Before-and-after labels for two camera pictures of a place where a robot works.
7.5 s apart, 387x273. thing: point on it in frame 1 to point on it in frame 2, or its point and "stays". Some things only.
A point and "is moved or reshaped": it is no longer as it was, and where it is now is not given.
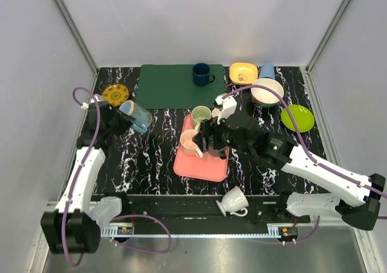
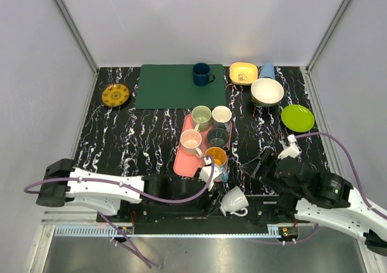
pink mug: (188, 146) stays
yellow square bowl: (243, 72) stays
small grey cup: (221, 153) is moved or reshaped
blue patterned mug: (143, 118) to (220, 158)
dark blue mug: (202, 76) stays
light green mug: (199, 113) stays
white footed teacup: (234, 202) stays
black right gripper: (208, 128) to (268, 157)
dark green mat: (172, 86) stays
